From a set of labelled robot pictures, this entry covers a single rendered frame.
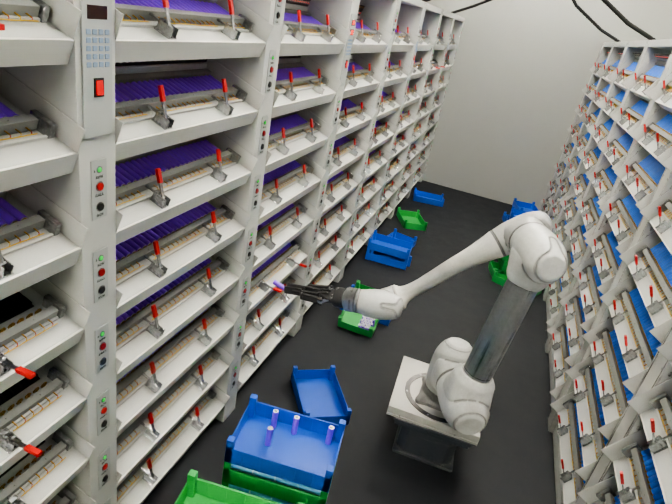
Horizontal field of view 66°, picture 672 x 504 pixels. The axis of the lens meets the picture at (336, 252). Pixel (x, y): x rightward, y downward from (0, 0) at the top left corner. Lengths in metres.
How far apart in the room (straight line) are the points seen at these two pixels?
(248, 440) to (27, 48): 1.14
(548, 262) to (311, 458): 0.89
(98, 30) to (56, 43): 0.09
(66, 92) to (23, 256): 0.30
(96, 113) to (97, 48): 0.11
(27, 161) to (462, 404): 1.45
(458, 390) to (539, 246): 0.57
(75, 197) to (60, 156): 0.10
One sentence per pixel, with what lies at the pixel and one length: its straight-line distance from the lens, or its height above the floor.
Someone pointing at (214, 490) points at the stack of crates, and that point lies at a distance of 1.46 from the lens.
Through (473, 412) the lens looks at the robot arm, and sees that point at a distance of 1.85.
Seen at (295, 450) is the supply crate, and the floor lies 0.40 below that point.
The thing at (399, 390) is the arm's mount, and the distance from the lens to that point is 2.16.
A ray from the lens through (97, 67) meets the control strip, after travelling 1.05.
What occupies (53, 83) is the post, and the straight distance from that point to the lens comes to 1.07.
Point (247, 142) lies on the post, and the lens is 1.65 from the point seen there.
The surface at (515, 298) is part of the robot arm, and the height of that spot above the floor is 0.86.
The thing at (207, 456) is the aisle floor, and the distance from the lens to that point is 2.12.
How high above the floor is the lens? 1.57
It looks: 25 degrees down
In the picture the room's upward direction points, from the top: 11 degrees clockwise
